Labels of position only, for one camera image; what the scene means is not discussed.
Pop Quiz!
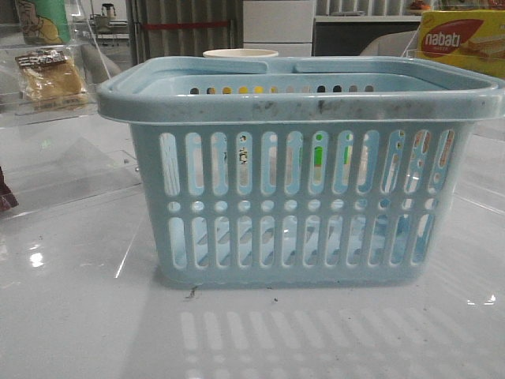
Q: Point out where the packaged bread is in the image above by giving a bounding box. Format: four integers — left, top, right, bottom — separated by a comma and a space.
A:
15, 49, 86, 101

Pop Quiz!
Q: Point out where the light blue plastic basket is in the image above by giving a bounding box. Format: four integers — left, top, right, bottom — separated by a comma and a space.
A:
96, 57, 504, 286

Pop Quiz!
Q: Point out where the white cabinet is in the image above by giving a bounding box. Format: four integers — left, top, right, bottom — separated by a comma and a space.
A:
242, 1, 316, 57

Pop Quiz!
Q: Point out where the dark sideboard with white top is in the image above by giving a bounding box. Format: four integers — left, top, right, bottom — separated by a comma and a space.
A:
312, 16, 420, 56

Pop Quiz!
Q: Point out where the clear acrylic display shelf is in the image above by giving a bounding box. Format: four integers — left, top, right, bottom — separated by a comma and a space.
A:
1, 1, 140, 221

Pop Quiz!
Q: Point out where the beige armchair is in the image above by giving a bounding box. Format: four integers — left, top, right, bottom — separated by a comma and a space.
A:
360, 30, 418, 57

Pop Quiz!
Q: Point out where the dark red snack packet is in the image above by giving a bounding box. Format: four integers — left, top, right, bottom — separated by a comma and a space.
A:
0, 169, 19, 212

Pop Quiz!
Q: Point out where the plate of fruit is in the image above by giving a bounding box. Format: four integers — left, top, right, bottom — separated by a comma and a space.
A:
406, 0, 432, 14

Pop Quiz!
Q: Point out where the yellow nabati wafer box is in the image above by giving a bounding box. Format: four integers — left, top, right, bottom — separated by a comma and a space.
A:
415, 9, 504, 79

